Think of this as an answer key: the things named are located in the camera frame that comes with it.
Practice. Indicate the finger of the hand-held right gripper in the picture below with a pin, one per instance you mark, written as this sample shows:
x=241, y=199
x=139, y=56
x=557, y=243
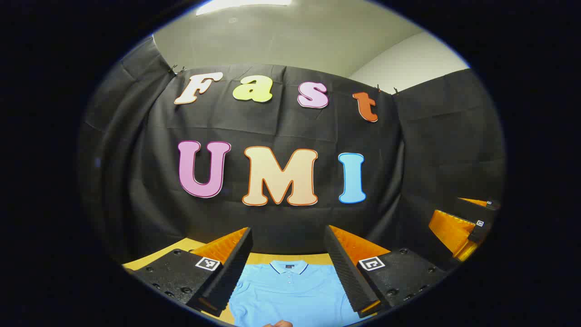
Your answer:
x=474, y=202
x=451, y=231

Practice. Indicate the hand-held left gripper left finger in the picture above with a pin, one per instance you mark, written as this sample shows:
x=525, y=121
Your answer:
x=231, y=272

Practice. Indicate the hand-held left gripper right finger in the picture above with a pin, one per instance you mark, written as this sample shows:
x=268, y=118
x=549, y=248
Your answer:
x=345, y=272

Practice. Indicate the light blue polo T-shirt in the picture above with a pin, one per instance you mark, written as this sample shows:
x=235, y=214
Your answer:
x=290, y=295

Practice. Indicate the black backdrop cloth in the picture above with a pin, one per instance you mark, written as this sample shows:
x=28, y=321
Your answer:
x=272, y=127

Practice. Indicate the ceiling light panel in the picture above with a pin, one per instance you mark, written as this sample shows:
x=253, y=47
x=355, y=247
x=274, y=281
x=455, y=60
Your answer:
x=243, y=6

